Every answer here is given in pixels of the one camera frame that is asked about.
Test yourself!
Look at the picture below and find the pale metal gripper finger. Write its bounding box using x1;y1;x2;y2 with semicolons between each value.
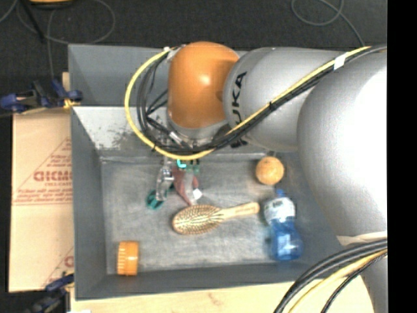
155;165;175;203
188;187;204;205

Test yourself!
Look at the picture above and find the wooden hairbrush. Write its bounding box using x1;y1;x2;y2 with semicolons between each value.
171;201;261;235

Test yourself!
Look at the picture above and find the grey metal bin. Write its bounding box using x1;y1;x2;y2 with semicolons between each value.
67;43;345;299

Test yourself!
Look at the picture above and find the orange fruit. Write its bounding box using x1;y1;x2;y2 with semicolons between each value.
255;156;285;186

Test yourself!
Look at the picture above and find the orange ribbed cylinder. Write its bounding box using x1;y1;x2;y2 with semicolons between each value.
116;240;141;276

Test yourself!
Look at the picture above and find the blue plastic bottle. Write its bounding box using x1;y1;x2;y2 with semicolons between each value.
261;188;305;262

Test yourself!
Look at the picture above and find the brown cardboard board, red print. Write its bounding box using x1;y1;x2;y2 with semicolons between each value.
8;109;75;293

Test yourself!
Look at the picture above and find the small teal ring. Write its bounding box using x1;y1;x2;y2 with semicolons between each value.
145;188;165;211

